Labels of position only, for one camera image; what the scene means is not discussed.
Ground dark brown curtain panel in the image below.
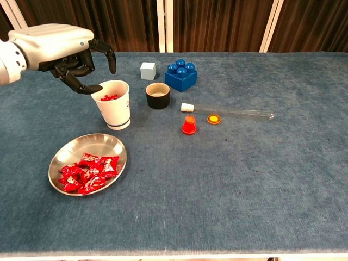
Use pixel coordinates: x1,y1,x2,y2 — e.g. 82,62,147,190
0,8,17,41
268,0,348,53
15,0,160,53
173,0,275,53

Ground small red plastic cup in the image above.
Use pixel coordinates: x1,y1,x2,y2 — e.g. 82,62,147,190
181,115,197,135

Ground glass test tube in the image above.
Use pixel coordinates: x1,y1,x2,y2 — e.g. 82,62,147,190
193,104,275,121

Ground blue building block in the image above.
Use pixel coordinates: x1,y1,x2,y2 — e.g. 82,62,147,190
164,58,198,93

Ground blue felt table cover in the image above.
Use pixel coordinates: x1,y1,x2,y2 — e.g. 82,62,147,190
0,52,348,256

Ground pale blue cube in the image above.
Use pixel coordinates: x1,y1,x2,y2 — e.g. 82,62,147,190
140,61,157,80

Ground silver metal plate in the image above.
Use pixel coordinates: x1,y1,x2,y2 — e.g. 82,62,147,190
48,132,128,196

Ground white paper cup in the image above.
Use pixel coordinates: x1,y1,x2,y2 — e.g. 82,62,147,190
91,79,132,131

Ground black cylinder container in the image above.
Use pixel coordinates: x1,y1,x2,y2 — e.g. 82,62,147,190
145,82,171,110

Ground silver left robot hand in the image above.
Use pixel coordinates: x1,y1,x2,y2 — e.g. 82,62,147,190
8,23,117,95

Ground white partition post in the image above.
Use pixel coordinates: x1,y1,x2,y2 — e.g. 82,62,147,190
156,0,175,53
0,0,29,30
259,0,285,53

